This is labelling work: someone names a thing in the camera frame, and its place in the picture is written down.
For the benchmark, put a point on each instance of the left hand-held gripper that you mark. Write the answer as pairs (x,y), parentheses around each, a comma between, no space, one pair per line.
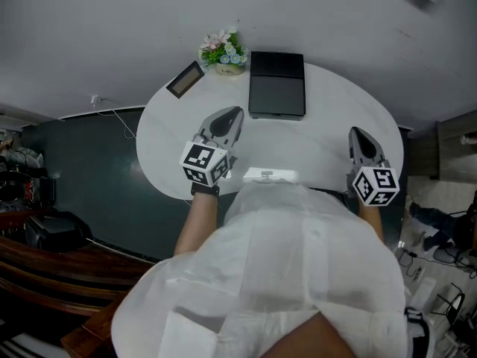
(199,159)

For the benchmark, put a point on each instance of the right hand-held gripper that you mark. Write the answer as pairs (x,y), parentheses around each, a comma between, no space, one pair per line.
(376,186)

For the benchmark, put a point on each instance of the person's right forearm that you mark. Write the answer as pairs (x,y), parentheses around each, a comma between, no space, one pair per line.
(370,222)

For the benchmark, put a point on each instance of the person's left forearm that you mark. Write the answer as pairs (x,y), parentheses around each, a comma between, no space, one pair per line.
(195,226)

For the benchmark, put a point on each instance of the black box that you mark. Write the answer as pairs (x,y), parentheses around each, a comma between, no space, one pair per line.
(277,88)

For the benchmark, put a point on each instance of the black wristband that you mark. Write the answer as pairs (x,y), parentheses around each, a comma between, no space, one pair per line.
(205,190)

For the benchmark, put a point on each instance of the flower pot with artificial flowers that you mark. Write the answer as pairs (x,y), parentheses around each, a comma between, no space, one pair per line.
(223,56)

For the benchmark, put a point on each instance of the grey cabinet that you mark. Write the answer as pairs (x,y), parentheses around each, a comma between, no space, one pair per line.
(458,144)

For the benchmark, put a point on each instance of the white power strip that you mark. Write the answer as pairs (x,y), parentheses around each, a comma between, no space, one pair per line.
(418,274)

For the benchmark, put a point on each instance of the person's white shirt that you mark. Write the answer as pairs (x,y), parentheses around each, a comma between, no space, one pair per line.
(268,267)

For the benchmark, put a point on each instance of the black chair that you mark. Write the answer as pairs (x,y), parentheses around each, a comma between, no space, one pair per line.
(451,304)

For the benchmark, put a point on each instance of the person's neck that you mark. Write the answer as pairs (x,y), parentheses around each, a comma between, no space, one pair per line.
(315,339)

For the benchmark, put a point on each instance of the black case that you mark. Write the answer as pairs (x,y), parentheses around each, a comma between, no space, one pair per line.
(56,231)

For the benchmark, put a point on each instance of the brown wooden bench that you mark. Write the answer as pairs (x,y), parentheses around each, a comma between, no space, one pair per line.
(56,285)

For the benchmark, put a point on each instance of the black picture frame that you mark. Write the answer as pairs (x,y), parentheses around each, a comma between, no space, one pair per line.
(185,80)

